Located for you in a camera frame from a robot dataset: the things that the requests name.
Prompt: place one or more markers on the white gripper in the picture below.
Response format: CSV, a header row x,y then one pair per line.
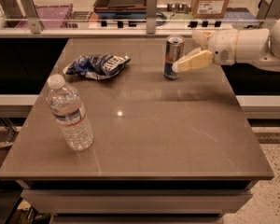
x,y
223,46

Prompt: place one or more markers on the red bull can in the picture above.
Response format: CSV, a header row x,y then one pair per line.
x,y
174,51

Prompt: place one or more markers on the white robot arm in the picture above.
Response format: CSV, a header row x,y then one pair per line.
x,y
257,47

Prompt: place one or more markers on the cardboard box with label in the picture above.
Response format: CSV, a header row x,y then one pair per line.
x,y
206,9

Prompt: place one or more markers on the blue crumpled chip bag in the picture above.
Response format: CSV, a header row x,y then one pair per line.
x,y
97,67

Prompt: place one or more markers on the clear plastic water bottle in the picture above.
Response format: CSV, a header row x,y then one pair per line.
x,y
68,109

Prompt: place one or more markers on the purple plastic crate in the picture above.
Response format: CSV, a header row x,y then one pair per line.
x,y
54,16

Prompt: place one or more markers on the centre metal railing post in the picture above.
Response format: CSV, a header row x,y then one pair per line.
x,y
151,16

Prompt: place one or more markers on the metal railing post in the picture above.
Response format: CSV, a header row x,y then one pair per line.
x,y
268,13
151,16
35,25

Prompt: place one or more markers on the right metal railing post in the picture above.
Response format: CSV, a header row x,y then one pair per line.
x,y
268,13

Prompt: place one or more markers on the left metal railing post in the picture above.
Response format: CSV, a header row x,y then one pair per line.
x,y
35,25

